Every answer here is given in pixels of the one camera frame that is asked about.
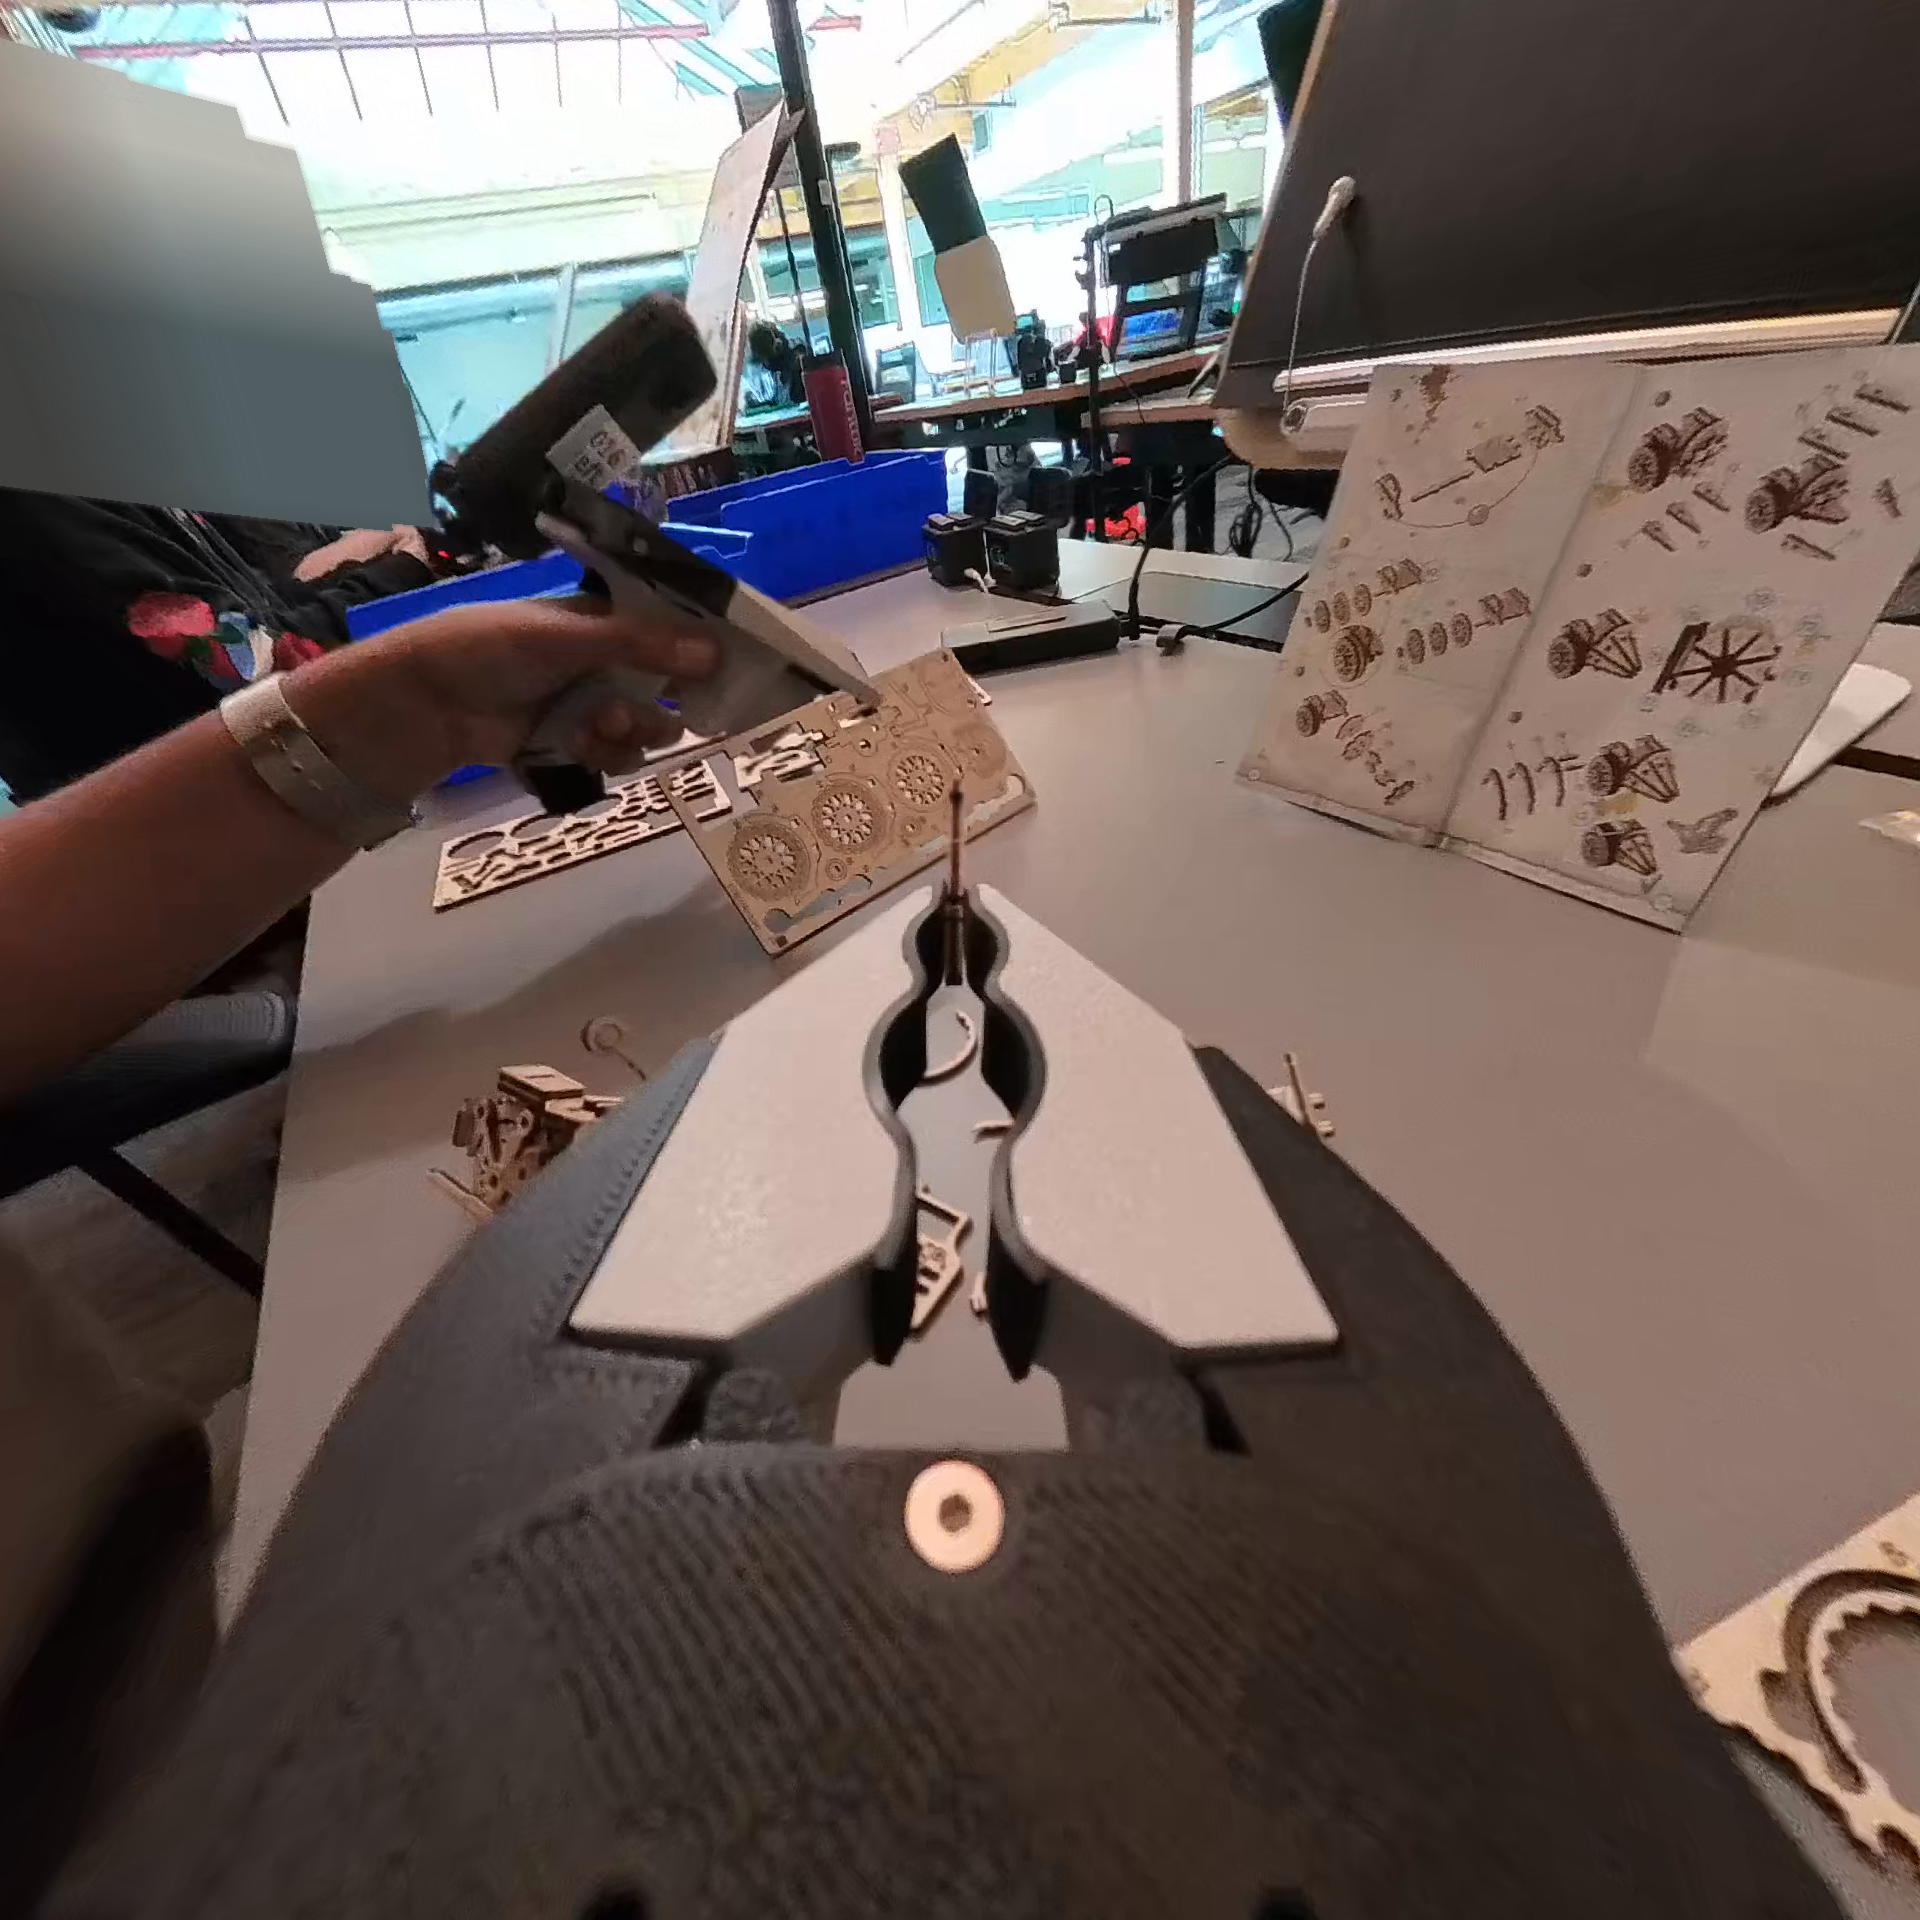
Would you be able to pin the small wooden model assembly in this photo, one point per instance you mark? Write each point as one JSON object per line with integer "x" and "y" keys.
{"x": 525, "y": 1126}

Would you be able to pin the person's left hand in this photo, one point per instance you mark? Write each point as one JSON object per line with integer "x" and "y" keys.
{"x": 452, "y": 691}

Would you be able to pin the blue storage bin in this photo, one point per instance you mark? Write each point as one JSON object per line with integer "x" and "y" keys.
{"x": 413, "y": 616}
{"x": 840, "y": 516}

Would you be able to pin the flat black box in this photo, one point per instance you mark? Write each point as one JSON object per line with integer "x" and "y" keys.
{"x": 1037, "y": 638}

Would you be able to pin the wooden gear puzzle sheet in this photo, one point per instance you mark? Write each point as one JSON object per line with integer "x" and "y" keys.
{"x": 840, "y": 840}

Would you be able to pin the open instruction booklet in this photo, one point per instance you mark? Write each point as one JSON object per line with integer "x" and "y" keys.
{"x": 1575, "y": 600}

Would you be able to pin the black office chair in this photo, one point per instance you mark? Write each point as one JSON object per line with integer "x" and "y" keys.
{"x": 150, "y": 1049}

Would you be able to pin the tilted white board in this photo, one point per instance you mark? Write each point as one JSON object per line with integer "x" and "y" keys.
{"x": 734, "y": 271}

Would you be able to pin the person's left forearm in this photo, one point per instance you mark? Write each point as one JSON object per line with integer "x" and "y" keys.
{"x": 119, "y": 902}

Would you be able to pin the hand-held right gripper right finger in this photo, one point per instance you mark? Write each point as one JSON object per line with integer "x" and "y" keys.
{"x": 1170, "y": 1200}

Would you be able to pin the red water bottle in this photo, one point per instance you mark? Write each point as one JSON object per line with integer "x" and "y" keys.
{"x": 834, "y": 412}

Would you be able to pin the black equipment rack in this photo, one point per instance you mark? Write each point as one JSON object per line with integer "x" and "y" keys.
{"x": 1170, "y": 271}

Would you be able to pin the wooden window grid panel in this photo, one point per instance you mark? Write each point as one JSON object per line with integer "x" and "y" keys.
{"x": 938, "y": 1266}

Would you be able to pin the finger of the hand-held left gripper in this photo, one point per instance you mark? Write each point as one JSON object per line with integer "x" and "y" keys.
{"x": 661, "y": 552}
{"x": 734, "y": 660}

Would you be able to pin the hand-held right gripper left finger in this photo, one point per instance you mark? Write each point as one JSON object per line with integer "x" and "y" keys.
{"x": 704, "y": 1200}

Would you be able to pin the black monitor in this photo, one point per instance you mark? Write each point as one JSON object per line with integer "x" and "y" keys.
{"x": 1575, "y": 148}

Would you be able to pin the wooden cut-out puzzle sheet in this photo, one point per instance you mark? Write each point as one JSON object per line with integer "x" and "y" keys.
{"x": 510, "y": 873}

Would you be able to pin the thin wooden stick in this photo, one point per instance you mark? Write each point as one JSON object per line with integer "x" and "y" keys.
{"x": 953, "y": 855}

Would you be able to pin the black pole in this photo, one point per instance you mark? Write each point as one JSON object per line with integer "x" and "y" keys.
{"x": 820, "y": 224}

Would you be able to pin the wooden arc piece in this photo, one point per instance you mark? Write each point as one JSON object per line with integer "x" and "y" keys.
{"x": 961, "y": 1068}

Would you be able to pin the silver wristband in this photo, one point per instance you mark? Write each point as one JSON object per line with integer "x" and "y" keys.
{"x": 308, "y": 758}

